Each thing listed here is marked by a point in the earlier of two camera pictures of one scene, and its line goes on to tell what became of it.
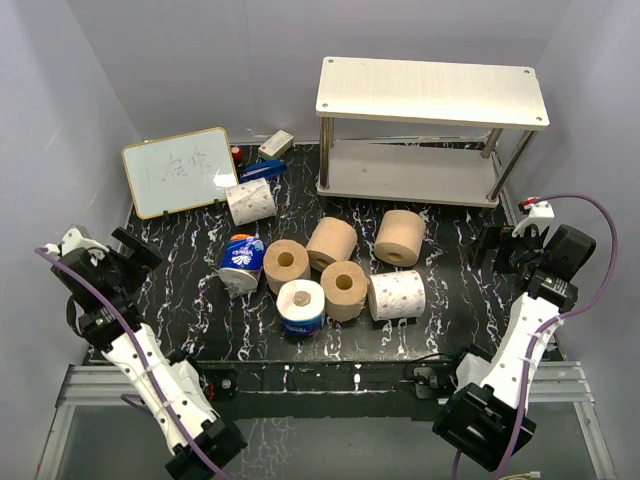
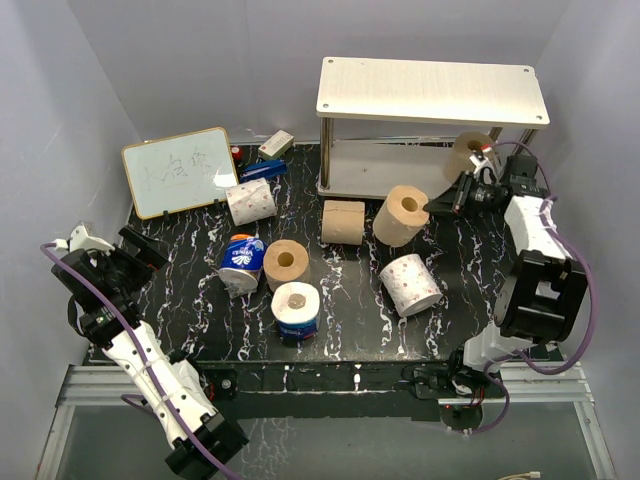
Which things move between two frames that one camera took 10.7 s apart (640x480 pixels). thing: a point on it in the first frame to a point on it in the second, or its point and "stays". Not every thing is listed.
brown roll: x=332 y=241 to x=343 y=222
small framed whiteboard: x=179 y=171 stays
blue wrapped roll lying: x=242 y=263 stays
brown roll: x=285 y=260 stays
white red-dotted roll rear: x=251 y=201 stays
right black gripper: x=501 y=238 to x=455 y=199
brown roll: x=399 y=237 to x=458 y=160
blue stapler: x=264 y=169 stays
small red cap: x=237 y=152 stays
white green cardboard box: x=276 y=145 stays
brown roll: x=344 y=285 to x=402 y=216
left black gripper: x=143 y=253 stays
